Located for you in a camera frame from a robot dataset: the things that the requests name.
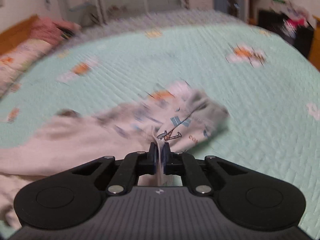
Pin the floral pink long pillow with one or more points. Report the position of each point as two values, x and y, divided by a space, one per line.
17 61

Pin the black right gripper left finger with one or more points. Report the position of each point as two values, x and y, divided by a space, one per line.
129 170

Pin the red patterned folded cloth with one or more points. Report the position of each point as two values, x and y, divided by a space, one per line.
52 31

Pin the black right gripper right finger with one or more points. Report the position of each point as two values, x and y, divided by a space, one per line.
188 169

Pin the purple floral bed sheet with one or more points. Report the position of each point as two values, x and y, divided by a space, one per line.
157 20

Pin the wooden orange headboard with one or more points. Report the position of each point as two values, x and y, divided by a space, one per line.
12 37

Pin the mint green quilted bedspread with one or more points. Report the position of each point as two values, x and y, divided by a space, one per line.
270 90

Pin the white patterned child's shirt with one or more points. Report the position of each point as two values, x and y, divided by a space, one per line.
180 115

